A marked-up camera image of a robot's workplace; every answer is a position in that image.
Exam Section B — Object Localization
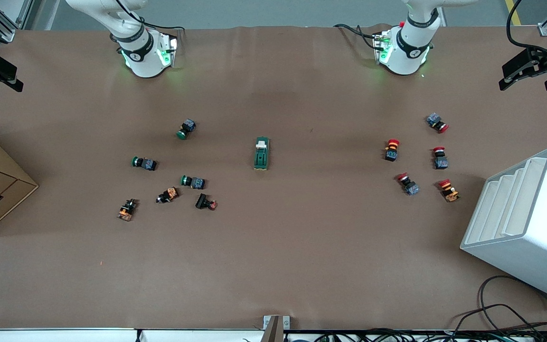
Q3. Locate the black looped cable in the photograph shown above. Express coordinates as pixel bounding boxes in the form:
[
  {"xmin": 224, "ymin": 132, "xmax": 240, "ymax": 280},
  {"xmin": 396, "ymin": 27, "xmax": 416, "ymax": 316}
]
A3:
[{"xmin": 444, "ymin": 275, "xmax": 547, "ymax": 335}]

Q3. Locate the black orange push button switch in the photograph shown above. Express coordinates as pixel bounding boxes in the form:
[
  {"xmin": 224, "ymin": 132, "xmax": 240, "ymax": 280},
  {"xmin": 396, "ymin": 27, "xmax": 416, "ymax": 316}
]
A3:
[
  {"xmin": 156, "ymin": 187, "xmax": 179, "ymax": 204},
  {"xmin": 117, "ymin": 199, "xmax": 138, "ymax": 222}
]

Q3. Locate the white tiered plastic rack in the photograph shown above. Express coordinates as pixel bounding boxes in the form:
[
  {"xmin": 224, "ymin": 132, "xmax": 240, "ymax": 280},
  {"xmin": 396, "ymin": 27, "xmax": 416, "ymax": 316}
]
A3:
[{"xmin": 460, "ymin": 146, "xmax": 547, "ymax": 305}]

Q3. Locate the metal table edge bracket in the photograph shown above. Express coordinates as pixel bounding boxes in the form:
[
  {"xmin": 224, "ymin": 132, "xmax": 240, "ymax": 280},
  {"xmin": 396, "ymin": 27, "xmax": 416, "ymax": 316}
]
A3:
[{"xmin": 263, "ymin": 315, "xmax": 291, "ymax": 342}]

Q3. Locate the black cable with silver connector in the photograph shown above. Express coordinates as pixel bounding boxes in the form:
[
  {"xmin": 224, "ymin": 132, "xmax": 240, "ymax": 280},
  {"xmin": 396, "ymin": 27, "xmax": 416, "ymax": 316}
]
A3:
[{"xmin": 333, "ymin": 23, "xmax": 383, "ymax": 48}]

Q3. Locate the green load switch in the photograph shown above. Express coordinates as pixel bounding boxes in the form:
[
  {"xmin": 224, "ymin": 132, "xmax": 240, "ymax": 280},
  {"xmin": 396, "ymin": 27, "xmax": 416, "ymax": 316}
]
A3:
[{"xmin": 254, "ymin": 137, "xmax": 270, "ymax": 171}]

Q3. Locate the black red push button switch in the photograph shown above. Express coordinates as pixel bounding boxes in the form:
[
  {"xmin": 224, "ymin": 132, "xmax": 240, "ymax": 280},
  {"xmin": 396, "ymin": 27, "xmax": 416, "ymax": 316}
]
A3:
[{"xmin": 195, "ymin": 193, "xmax": 218, "ymax": 210}]

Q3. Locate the red button with black block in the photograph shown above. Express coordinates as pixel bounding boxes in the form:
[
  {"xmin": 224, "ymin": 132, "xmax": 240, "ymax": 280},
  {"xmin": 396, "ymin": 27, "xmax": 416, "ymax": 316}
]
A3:
[{"xmin": 384, "ymin": 139, "xmax": 401, "ymax": 162}]

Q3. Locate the green push button switch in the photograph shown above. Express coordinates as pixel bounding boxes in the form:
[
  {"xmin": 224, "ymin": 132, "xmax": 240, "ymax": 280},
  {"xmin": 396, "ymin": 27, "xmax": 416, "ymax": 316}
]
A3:
[
  {"xmin": 176, "ymin": 119, "xmax": 197, "ymax": 140},
  {"xmin": 132, "ymin": 156, "xmax": 158, "ymax": 171},
  {"xmin": 180, "ymin": 175, "xmax": 206, "ymax": 190}
]

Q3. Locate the red button with orange block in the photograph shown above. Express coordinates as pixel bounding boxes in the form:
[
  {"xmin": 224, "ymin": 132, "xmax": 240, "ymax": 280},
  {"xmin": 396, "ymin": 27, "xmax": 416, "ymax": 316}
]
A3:
[{"xmin": 438, "ymin": 179, "xmax": 461, "ymax": 203}]

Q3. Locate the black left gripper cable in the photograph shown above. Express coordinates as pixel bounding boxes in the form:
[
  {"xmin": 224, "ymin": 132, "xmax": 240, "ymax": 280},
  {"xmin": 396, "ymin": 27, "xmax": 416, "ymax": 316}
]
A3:
[{"xmin": 506, "ymin": 0, "xmax": 547, "ymax": 65}]

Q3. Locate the black cable bundle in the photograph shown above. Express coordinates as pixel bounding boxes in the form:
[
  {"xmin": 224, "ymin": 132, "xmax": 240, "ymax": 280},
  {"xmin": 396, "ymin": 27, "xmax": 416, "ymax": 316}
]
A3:
[{"xmin": 302, "ymin": 327, "xmax": 547, "ymax": 342}]

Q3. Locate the red button with blue block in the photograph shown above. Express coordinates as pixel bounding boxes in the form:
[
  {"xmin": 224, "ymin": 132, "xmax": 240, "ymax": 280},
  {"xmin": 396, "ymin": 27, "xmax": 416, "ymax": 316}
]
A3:
[
  {"xmin": 396, "ymin": 173, "xmax": 420, "ymax": 196},
  {"xmin": 433, "ymin": 146, "xmax": 449, "ymax": 170},
  {"xmin": 426, "ymin": 113, "xmax": 450, "ymax": 133}
]

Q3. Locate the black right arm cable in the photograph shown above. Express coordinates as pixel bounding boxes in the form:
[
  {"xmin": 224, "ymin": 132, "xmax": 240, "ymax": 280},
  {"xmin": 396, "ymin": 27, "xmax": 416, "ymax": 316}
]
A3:
[{"xmin": 114, "ymin": 0, "xmax": 185, "ymax": 33}]

